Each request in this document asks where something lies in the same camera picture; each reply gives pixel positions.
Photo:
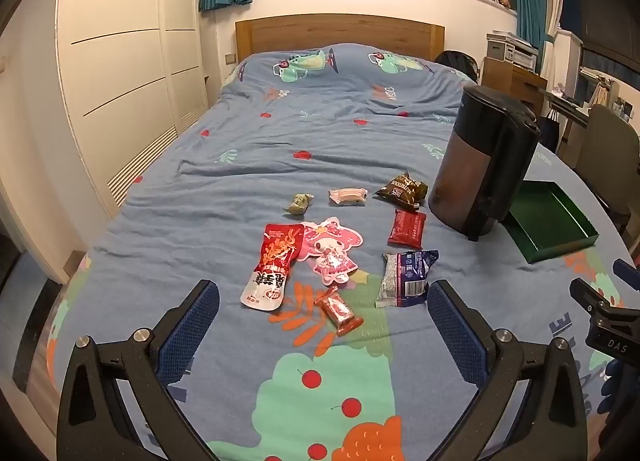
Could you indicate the small olive candy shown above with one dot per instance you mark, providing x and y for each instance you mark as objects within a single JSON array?
[{"x": 298, "y": 203}]

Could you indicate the white desk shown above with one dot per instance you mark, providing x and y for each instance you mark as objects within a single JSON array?
[{"x": 570, "y": 108}]

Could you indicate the brown snack packet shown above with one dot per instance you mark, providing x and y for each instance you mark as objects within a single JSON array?
[{"x": 402, "y": 191}]

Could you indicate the small red candy bar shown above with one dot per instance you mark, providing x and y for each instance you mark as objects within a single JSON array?
[{"x": 340, "y": 311}]

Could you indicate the grey printer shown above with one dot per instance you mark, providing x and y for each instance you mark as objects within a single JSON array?
[{"x": 512, "y": 51}]

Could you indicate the pink striped candy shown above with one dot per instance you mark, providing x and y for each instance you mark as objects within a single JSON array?
[{"x": 347, "y": 196}]

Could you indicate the red and white snack packet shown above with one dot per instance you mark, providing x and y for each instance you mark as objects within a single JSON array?
[{"x": 272, "y": 266}]

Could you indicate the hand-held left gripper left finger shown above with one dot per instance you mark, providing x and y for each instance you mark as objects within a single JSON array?
[{"x": 192, "y": 336}]

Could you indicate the black electric kettle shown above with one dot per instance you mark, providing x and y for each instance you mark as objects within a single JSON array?
[{"x": 475, "y": 166}]

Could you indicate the black backpack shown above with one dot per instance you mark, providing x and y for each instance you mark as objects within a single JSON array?
[{"x": 457, "y": 63}]

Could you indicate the cream wardrobe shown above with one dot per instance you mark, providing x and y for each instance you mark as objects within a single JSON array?
[{"x": 125, "y": 66}]

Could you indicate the pink cartoon character packet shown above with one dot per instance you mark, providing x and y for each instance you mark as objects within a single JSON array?
[{"x": 332, "y": 251}]

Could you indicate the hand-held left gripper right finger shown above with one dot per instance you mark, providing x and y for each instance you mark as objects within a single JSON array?
[{"x": 457, "y": 336}]

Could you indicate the green tray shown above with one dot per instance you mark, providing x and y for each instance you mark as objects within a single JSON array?
[{"x": 545, "y": 221}]

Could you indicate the person's right hand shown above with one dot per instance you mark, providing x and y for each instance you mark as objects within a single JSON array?
[{"x": 611, "y": 386}]

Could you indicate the dark shopping bag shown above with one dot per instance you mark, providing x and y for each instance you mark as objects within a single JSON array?
[{"x": 550, "y": 133}]

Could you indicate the blue and white snack packet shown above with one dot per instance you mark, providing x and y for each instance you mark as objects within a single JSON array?
[{"x": 406, "y": 278}]

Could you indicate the grey desk chair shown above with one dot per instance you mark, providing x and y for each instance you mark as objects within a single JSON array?
[{"x": 607, "y": 151}]

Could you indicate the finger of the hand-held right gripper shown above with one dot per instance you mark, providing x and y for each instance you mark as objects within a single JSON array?
[
  {"x": 629, "y": 273},
  {"x": 587, "y": 295}
]

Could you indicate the wooden headboard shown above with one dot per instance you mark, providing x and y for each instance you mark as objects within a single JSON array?
[{"x": 340, "y": 33}]

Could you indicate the dark red snack packet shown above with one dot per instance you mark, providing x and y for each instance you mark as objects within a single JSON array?
[{"x": 407, "y": 228}]

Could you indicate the wooden drawer cabinet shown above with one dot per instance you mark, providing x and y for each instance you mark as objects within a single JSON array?
[{"x": 515, "y": 83}]

